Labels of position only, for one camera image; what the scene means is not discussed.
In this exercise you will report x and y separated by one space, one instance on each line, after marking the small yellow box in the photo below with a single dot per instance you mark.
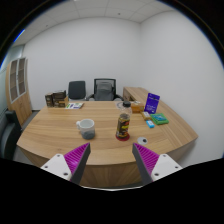
146 115

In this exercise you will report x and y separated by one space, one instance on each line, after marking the small blue box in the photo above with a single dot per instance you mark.
150 124

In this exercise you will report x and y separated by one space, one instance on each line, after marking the grey mesh office chair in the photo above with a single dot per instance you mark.
104 90

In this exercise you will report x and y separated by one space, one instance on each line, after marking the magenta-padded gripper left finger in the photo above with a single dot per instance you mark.
76 158

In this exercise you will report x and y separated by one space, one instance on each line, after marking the white printed leaflet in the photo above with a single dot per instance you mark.
74 105

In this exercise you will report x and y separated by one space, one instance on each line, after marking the white mug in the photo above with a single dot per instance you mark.
87 130

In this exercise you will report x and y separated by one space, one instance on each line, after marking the kraft cardboard box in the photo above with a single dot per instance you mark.
62 103

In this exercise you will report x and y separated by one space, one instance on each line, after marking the purple standing card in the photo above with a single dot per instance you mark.
152 103

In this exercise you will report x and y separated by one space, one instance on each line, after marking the black leather sofa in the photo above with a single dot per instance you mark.
8 135

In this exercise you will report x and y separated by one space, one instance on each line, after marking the clear drink bottle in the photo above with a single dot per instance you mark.
123 125

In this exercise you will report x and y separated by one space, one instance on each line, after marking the wooden side desk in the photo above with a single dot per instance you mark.
135 93

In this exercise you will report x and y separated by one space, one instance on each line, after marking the orange-brown box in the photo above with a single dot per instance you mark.
137 107

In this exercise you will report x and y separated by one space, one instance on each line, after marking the wooden glass-door cabinet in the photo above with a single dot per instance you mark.
20 105

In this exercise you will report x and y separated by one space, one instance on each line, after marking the small upright brown box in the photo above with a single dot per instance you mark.
49 100

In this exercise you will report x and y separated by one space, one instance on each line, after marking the green flat box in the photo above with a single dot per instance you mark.
159 119

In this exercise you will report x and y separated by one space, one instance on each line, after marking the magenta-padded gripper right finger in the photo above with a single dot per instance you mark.
146 158

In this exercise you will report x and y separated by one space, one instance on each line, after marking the black office chair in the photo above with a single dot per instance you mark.
77 90

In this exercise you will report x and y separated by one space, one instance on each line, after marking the dark brown box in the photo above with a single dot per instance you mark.
59 94

